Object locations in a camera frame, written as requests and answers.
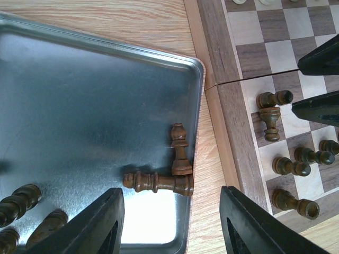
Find dark chess bishop in tin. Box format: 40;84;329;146
171;123;193;176

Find metal tin tray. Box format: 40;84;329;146
1;13;204;253

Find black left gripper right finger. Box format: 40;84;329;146
219;186;327;253

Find wooden chess board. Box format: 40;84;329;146
184;1;338;232

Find dark chess piece in tin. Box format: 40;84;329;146
0;228;20;254
25;209;68;250
1;184;42;228
122;171;194;196

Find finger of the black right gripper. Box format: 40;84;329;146
297;35;338;76
291;91;339;127

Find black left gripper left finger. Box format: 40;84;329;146
25;188;124;253

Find dark chess pawn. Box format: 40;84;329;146
272;157;311;177
295;147;335;165
259;107;281;142
256;90;293;109
319;140;339;155
271;189;320;220

